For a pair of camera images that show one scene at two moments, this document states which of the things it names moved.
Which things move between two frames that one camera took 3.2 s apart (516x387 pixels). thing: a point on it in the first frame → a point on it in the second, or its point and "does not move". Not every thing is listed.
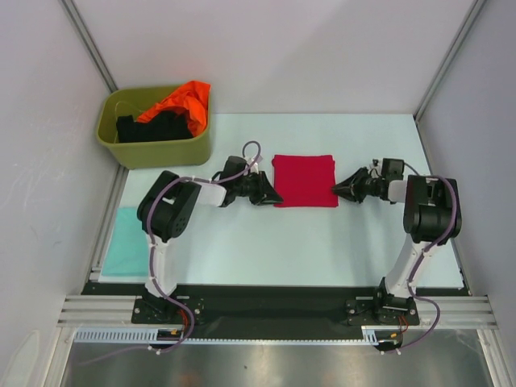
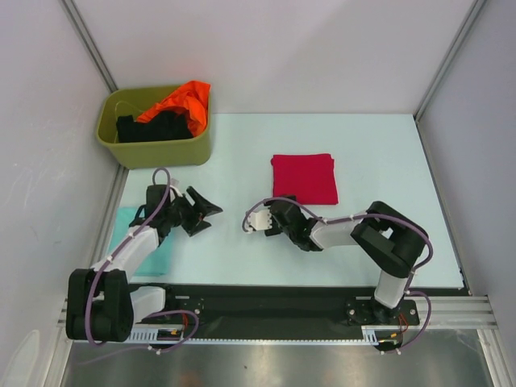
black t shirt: [169, 125] does not move
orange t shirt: [192, 98] does not move
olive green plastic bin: [151, 154] does not move
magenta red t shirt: [305, 181] does not move
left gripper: [265, 193] → [204, 207]
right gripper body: [359, 185] → [280, 218]
